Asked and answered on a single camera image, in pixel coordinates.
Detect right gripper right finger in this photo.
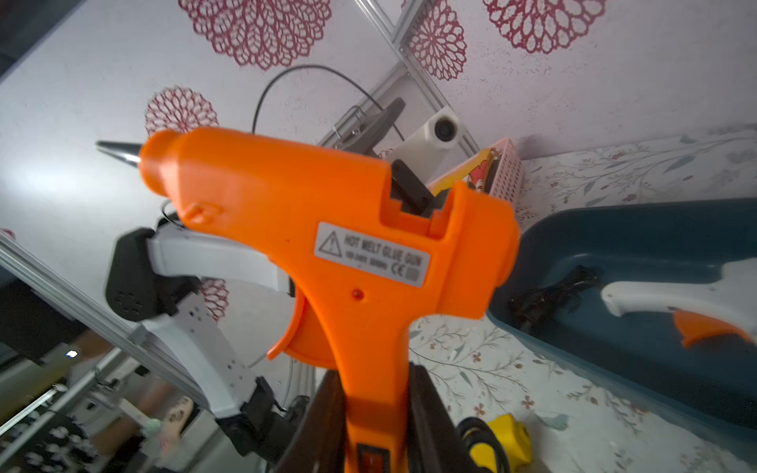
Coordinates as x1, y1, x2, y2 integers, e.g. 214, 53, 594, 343
406, 363, 479, 472

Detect orange hot glue gun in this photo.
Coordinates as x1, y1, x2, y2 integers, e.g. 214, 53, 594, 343
95, 126, 522, 473

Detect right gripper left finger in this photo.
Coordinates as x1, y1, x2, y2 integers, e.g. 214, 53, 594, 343
274, 371, 346, 473

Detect teal plastic storage box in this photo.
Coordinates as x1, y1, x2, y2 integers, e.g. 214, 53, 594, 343
487, 198, 756, 462

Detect yellow cartoon cloth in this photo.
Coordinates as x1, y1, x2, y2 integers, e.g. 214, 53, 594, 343
427, 148, 494, 196

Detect yellow hot glue gun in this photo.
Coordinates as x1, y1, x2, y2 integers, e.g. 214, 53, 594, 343
455, 414, 534, 473

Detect black cord of white gun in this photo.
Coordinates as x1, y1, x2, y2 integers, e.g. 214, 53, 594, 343
509, 264, 601, 332

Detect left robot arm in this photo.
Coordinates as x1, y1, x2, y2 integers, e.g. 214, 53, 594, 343
96, 64, 404, 463

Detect white hot glue gun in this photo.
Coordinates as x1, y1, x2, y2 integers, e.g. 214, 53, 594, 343
600, 258, 756, 348

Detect pink perforated basket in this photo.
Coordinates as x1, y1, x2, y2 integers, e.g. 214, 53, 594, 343
425, 137, 528, 209

